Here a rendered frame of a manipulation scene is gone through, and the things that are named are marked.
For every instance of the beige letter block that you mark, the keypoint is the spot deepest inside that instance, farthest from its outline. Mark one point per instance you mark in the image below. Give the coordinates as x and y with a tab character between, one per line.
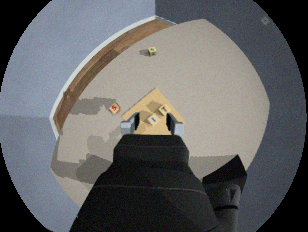
153	119
115	108
152	51
164	109

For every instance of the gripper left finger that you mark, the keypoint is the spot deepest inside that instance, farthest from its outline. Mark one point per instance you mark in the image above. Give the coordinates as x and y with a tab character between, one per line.
130	125

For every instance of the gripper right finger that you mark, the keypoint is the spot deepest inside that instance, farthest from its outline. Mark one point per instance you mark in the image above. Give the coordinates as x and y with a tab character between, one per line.
175	127

